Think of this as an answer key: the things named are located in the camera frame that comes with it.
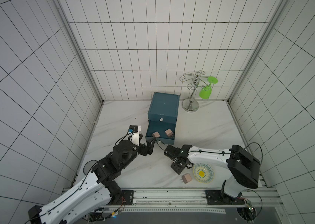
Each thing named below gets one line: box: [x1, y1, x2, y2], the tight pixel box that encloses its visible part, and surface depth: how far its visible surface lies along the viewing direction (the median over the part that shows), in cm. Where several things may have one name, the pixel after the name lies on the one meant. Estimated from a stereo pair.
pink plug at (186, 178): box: [179, 173, 192, 184], surface depth 80 cm
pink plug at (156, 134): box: [151, 131, 161, 138], surface depth 89 cm
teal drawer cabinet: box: [147, 91, 180, 124], surface depth 89 cm
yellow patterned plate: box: [192, 163, 215, 184], surface depth 81 cm
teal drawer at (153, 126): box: [145, 120, 176, 145], surface depth 91 cm
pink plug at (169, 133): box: [164, 128, 174, 138], surface depth 90 cm
